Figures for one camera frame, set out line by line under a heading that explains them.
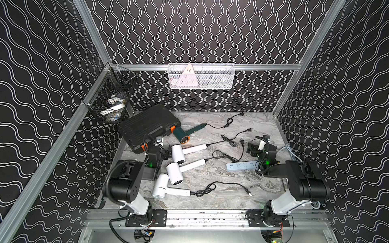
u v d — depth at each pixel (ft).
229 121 3.79
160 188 2.61
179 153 3.02
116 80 3.21
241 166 2.96
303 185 1.52
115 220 2.06
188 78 2.88
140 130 3.32
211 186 2.80
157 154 2.39
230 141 3.38
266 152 2.39
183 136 3.21
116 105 2.52
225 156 3.13
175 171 2.80
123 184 1.48
